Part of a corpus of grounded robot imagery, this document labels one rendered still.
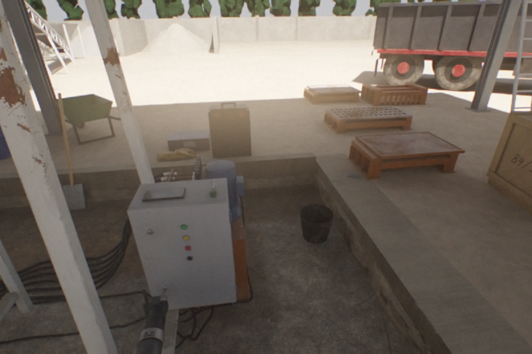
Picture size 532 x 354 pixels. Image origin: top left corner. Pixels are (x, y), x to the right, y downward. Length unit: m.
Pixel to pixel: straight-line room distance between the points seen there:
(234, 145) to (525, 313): 3.09
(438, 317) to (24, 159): 2.15
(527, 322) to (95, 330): 2.24
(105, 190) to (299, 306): 2.72
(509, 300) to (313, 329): 1.26
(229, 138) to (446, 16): 6.66
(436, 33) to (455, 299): 7.51
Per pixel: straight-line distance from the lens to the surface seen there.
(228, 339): 2.28
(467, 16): 9.09
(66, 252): 1.03
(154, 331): 1.32
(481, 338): 2.19
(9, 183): 4.49
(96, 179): 4.02
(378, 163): 3.45
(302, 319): 2.36
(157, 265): 1.44
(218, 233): 1.30
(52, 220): 1.00
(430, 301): 2.25
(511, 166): 3.70
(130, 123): 1.79
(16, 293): 2.85
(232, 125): 3.69
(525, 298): 2.57
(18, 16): 5.86
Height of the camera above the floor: 1.89
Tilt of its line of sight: 27 degrees down
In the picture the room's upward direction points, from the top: 1 degrees counter-clockwise
